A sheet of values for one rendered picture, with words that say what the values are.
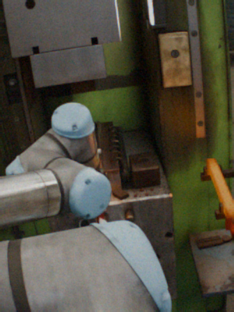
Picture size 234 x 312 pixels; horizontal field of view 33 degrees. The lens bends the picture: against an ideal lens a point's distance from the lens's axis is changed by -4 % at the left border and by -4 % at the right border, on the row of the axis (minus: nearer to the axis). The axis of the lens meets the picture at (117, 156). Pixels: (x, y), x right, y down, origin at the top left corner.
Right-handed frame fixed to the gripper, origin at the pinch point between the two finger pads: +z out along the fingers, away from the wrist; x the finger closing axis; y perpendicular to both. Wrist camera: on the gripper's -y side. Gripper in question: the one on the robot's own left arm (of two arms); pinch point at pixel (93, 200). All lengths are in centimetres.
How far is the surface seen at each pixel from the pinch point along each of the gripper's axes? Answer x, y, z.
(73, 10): 1, -38, -32
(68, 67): -2.4, -30.9, -18.6
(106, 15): 9.7, -37.0, -29.7
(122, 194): 7.4, -8.2, 13.2
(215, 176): 34.5, -6.2, 7.1
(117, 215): 5.1, -3.8, 17.4
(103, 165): 2.9, -18.3, 11.3
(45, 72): -8.9, -30.6, -18.2
